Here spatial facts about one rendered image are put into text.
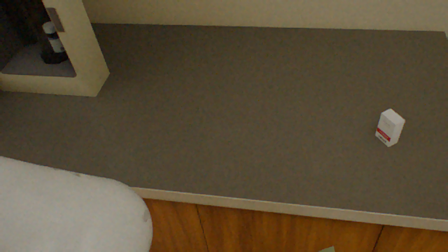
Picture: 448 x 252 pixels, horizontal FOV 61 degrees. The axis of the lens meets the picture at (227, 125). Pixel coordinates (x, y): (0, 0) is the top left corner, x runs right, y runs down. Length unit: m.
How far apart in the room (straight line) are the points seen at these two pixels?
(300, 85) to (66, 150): 0.66
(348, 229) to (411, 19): 0.75
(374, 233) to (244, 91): 0.51
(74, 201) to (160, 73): 0.84
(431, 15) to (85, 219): 1.24
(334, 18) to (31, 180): 1.14
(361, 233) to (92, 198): 0.73
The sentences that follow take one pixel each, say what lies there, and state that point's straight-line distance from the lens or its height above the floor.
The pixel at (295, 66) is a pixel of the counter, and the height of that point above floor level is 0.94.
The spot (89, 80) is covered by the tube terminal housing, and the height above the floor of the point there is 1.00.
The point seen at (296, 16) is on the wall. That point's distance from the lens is 1.39.
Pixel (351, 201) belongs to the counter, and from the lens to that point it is 0.89.
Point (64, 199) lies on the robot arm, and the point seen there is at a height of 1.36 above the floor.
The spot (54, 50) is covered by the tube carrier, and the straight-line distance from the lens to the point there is 1.25.
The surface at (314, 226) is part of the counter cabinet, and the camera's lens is 1.00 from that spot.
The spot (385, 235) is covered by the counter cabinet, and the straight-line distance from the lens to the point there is 1.03.
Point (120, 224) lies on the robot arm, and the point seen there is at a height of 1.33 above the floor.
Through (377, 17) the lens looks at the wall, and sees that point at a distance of 1.41.
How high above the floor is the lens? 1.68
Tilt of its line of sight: 46 degrees down
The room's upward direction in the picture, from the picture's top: 7 degrees counter-clockwise
